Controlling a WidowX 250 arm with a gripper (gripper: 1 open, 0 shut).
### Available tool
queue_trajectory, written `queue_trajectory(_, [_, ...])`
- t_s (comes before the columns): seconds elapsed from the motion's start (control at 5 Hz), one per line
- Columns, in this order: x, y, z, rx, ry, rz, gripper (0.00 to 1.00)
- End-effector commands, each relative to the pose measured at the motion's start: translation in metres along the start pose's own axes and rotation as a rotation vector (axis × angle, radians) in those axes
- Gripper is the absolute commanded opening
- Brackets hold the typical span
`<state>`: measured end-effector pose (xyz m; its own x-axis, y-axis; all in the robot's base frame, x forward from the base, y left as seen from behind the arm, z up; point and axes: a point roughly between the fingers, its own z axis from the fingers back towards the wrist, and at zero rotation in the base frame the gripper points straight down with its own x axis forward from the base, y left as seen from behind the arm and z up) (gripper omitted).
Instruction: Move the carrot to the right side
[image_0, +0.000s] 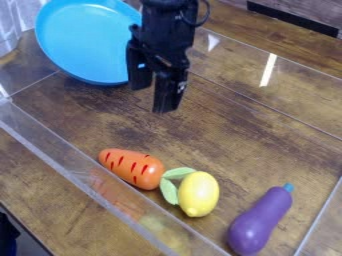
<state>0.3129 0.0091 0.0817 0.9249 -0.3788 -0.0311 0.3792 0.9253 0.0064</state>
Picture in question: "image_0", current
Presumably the blue plastic plate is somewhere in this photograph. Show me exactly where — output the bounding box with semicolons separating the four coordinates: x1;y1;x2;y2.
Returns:
34;0;141;86

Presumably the black cable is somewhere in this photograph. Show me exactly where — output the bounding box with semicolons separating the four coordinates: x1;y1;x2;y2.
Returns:
179;0;211;28

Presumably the yellow toy lemon with leaves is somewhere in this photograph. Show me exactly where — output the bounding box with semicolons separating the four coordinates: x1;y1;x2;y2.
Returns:
159;167;219;217

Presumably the clear acrylic tray wall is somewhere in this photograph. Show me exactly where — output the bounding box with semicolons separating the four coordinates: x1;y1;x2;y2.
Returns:
0;98;229;256

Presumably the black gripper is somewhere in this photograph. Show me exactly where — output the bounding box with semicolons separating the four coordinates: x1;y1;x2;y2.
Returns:
125;0;199;113

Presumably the orange toy carrot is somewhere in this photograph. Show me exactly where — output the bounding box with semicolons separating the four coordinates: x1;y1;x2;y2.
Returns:
97;148;165;190

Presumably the purple toy eggplant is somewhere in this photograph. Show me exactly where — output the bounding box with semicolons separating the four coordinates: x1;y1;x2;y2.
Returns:
227;183;293;256

